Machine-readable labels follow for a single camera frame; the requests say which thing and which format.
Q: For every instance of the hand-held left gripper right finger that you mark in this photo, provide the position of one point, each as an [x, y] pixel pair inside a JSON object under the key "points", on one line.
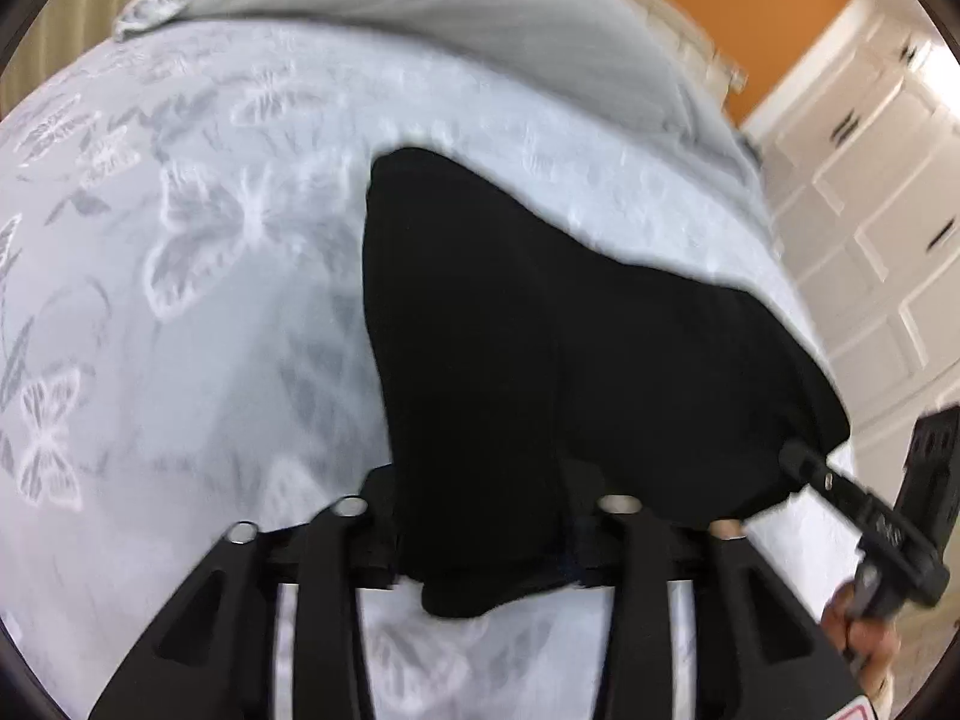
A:
{"points": [[600, 559]]}

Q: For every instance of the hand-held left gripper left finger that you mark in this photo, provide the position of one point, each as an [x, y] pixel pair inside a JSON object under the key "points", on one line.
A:
{"points": [[375, 536]]}

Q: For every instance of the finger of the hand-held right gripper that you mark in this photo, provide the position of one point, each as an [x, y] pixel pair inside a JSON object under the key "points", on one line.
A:
{"points": [[821, 474]]}

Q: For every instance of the black pants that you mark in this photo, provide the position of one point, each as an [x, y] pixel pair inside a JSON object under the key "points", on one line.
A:
{"points": [[540, 330]]}

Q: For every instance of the person's right hand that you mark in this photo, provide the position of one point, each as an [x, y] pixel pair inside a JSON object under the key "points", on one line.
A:
{"points": [[862, 649]]}

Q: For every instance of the white wardrobe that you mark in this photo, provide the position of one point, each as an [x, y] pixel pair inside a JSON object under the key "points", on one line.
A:
{"points": [[877, 277]]}

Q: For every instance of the white butterfly bedspread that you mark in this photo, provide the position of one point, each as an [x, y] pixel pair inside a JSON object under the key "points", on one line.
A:
{"points": [[187, 315]]}

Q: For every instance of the cream curtain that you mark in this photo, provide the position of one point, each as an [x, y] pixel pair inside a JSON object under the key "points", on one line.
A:
{"points": [[90, 7]]}

